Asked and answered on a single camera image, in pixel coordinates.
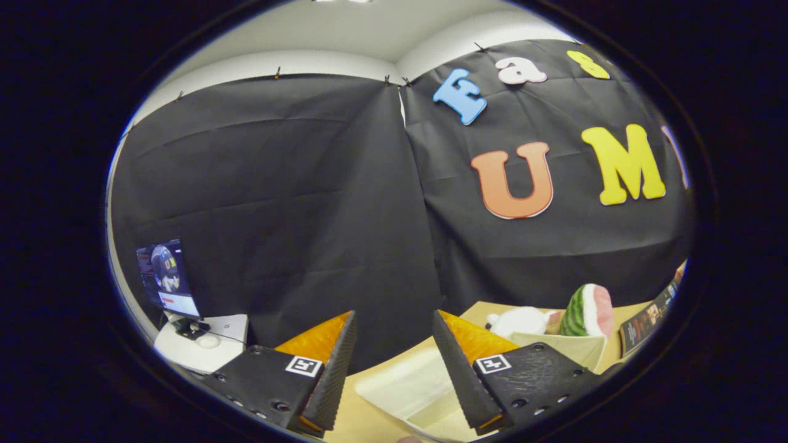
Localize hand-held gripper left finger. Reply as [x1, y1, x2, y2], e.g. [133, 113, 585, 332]
[200, 309, 358, 439]

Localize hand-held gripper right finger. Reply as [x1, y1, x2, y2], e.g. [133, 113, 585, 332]
[431, 309, 624, 436]

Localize white storage box grey lid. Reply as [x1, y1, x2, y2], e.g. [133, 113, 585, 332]
[354, 332, 608, 442]

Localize white plush toy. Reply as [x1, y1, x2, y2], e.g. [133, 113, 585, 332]
[486, 306, 564, 338]

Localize watermelon slice plush toy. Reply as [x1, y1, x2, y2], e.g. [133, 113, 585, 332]
[560, 284, 614, 338]

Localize white side table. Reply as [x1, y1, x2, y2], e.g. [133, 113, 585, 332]
[153, 314, 249, 375]

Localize small black desk device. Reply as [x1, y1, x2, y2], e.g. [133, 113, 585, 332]
[174, 317, 211, 340]

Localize black cover book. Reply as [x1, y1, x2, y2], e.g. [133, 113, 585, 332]
[619, 280, 679, 358]

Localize computer monitor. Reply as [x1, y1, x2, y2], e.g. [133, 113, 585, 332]
[136, 239, 201, 319]

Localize black backdrop cloth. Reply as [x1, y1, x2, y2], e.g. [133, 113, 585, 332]
[110, 38, 696, 375]

